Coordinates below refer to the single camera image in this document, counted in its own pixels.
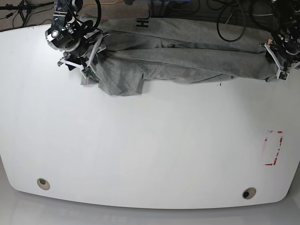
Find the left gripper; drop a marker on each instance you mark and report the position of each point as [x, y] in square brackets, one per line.
[284, 60]

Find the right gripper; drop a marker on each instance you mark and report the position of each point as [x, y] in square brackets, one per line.
[83, 54]

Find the grey T-shirt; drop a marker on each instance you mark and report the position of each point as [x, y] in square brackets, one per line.
[179, 50]

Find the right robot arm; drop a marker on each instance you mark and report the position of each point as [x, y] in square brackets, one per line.
[66, 29]

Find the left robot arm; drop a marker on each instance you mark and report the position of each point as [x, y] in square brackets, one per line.
[287, 30]

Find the black tripod stand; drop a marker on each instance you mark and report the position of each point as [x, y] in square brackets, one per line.
[23, 9]

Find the red tape rectangle marking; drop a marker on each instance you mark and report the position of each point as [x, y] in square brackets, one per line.
[271, 147]

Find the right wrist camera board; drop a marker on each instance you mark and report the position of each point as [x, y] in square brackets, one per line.
[88, 72]

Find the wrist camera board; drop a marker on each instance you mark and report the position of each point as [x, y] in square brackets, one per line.
[88, 72]
[283, 75]

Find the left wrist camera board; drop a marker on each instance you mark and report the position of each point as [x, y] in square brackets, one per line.
[283, 75]

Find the left table cable grommet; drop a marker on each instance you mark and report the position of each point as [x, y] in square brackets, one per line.
[43, 184]

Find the table cable grommet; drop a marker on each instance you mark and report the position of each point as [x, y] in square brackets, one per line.
[43, 184]
[249, 193]

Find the right table cable grommet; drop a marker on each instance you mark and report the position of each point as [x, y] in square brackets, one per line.
[249, 193]

